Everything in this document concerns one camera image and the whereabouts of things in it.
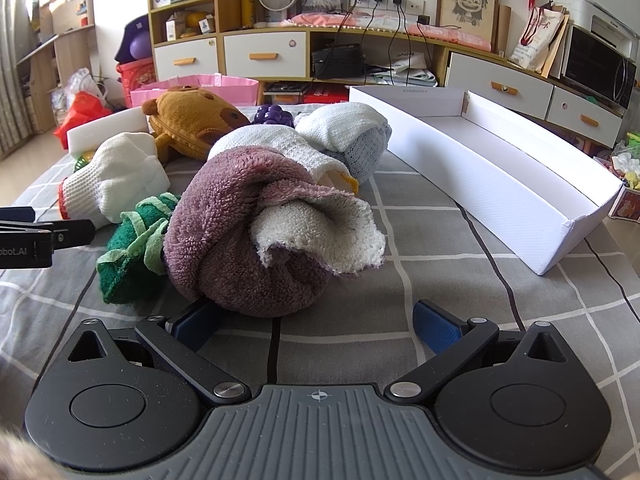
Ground white knit glove red cuff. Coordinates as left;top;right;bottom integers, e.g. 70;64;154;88
57;132;171;224

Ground white and light blue towel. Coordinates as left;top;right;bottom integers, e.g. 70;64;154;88
294;102;394;184

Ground white cardboard box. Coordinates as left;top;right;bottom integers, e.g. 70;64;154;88
348;85;627;277

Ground framed cartoon girl drawing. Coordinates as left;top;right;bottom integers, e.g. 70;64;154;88
435;0;500;52

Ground pink paper bag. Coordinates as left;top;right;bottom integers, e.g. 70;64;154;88
130;73;260;109

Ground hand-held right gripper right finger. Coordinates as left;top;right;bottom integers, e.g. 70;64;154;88
383;299;572;404

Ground black microwave oven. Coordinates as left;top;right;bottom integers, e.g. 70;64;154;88
559;24;639;110

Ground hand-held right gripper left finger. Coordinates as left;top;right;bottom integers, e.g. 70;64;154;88
64;300;252;407

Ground wooden cabinet with white drawers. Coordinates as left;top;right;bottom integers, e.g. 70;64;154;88
146;0;627;150

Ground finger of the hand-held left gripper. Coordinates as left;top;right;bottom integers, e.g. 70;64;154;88
52;218;96;250

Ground pink lace cloth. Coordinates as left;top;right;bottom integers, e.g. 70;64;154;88
279;12;494;52

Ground white and red gift bag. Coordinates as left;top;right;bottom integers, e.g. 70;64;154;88
509;7;571;79

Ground red plastic bag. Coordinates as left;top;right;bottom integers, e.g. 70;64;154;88
53;91;114;150

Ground wooden corner shelf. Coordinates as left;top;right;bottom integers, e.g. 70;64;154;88
17;0;96;134

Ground purple plush towel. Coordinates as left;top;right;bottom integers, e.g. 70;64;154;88
164;145;387;319

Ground folded clothes pile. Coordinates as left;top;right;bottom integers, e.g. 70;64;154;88
367;54;439;87

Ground purple exercise ball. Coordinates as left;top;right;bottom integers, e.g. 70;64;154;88
128;30;151;59

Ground beige fuzzy cloth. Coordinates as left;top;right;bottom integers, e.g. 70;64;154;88
0;429;52;480

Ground red storage crate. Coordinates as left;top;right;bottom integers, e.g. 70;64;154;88
116;57;155;96

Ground white waffle towel yellow trim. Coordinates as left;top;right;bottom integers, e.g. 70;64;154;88
207;124;362;197

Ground colourful toy pile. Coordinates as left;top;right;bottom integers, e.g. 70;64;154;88
609;132;640;222

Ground white foam block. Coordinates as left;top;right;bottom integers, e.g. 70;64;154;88
66;108;151;154

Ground purple toy grapes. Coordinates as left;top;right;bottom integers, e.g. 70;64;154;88
251;103;295;127

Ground black bag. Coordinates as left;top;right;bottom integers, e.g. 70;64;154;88
310;43;365;80

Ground red flat box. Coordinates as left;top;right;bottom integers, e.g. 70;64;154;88
304;85;351;106

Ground beige curtain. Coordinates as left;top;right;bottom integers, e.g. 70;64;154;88
0;0;47;157

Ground brown plush capybara toy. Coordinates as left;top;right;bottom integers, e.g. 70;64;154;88
141;85;251;164

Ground white printer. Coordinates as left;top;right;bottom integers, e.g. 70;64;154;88
551;0;640;59

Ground grey checked cloth desktop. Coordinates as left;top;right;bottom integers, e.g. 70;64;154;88
0;105;640;466

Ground green felt watermelon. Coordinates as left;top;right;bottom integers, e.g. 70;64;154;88
95;192;182;306

